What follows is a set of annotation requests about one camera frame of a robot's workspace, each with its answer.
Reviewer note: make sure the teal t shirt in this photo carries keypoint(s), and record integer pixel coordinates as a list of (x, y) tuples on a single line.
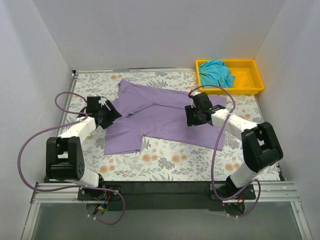
[(216, 72)]

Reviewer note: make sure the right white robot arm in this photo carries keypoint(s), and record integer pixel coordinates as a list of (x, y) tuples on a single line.
[(260, 145)]

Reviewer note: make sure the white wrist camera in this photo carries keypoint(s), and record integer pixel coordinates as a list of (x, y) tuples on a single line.
[(102, 101), (193, 94)]

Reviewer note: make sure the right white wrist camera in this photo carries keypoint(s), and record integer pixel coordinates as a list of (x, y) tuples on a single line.
[(193, 94)]

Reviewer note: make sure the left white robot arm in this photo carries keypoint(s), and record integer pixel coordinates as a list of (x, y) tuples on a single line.
[(64, 154)]

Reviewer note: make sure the purple t shirt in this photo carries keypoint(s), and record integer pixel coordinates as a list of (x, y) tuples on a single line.
[(156, 113)]

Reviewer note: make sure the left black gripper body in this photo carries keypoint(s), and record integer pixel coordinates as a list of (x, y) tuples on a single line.
[(111, 116)]

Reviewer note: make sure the floral table mat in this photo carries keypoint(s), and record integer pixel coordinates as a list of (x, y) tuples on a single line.
[(158, 159)]

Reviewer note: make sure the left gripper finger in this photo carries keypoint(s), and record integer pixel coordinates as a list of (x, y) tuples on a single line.
[(107, 120), (112, 110)]

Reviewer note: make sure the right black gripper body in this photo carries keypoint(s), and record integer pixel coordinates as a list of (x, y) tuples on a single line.
[(189, 116)]

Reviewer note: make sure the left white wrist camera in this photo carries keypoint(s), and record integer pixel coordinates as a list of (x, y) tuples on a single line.
[(102, 101)]

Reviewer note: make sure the yellow plastic bin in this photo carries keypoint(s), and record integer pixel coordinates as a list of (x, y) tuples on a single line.
[(248, 80)]

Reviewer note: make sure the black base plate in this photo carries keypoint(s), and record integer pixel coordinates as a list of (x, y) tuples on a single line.
[(159, 195)]

